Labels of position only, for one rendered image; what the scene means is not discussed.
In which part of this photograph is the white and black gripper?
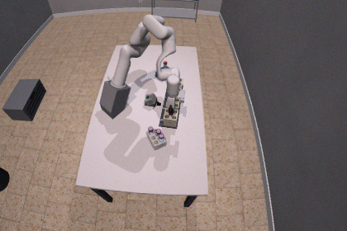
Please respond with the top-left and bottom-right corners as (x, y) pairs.
(167, 97), (176, 113)

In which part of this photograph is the white tube rack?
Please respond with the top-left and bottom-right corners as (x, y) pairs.
(147, 128), (166, 150)

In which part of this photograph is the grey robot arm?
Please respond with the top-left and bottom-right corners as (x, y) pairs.
(107, 15), (186, 103)

